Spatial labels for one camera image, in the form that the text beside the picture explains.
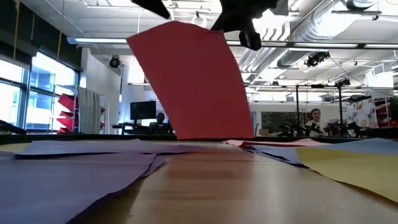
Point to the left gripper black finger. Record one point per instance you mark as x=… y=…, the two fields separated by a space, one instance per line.
x=155 y=7

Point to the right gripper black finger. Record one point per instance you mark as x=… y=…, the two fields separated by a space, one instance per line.
x=233 y=21

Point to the pink paper sheet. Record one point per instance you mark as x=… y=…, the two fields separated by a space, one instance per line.
x=258 y=145
x=298 y=142
x=192 y=87

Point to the blue paper sheet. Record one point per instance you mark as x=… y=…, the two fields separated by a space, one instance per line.
x=357 y=145
x=281 y=157

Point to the yellow paper sheet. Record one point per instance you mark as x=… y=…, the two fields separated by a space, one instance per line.
x=357 y=171
x=11 y=147

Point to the long ceiling light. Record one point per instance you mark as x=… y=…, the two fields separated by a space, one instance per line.
x=99 y=40
x=326 y=45

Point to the black monitor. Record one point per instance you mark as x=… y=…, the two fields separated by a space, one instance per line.
x=143 y=110

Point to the person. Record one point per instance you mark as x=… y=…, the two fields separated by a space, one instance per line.
x=315 y=114
x=160 y=118

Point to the black background robot arms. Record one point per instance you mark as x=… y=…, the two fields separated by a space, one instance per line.
x=351 y=128
x=292 y=129

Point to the dark office desk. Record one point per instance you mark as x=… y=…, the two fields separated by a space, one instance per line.
x=130 y=128

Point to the grey hanging cloth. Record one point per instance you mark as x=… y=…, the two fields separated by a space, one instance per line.
x=89 y=112

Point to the red storage bin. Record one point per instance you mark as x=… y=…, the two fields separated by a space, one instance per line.
x=66 y=102
x=66 y=123

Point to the large glass window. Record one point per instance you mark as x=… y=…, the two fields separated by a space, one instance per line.
x=40 y=93

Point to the white ceiling panel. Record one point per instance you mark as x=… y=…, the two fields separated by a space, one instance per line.
x=379 y=79

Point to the floral cloth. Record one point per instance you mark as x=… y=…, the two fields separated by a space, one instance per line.
x=362 y=113

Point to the red shelf items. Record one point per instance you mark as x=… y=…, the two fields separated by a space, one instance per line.
x=384 y=112

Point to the silver spiral duct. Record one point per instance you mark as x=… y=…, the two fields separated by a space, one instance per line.
x=298 y=53

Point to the black wall camera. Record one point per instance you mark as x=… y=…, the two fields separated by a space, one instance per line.
x=114 y=62

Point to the black rig camera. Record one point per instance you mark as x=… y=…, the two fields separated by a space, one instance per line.
x=315 y=59

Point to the black rig frame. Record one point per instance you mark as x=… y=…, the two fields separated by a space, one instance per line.
x=297 y=105

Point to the black aluminium table frame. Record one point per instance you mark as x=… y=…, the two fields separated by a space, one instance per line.
x=62 y=137

